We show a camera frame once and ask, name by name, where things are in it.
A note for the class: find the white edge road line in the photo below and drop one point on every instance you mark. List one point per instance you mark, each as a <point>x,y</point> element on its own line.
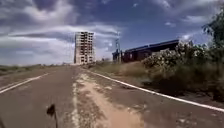
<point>160,94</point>

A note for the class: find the low dark-roofed building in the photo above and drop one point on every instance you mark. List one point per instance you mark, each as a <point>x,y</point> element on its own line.
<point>150,50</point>

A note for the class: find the tree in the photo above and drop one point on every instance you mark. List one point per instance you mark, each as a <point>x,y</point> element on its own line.
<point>215,30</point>

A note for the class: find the tall unfinished building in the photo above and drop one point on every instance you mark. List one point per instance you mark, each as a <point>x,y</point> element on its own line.
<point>84,48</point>

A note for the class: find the grey asphalt road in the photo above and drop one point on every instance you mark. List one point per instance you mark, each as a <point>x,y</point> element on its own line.
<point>33,103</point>

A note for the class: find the robot's own part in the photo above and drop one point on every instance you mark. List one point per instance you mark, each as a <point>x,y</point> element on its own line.
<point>51,110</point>

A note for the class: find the white centre road line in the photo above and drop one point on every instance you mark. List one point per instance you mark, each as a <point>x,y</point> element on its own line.
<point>20,82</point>

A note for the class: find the pole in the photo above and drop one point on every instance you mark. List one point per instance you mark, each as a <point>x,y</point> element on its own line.
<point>117,50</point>

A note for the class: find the dry scrub verge with bushes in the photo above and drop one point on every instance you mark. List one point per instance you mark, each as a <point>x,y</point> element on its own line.
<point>180,71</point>

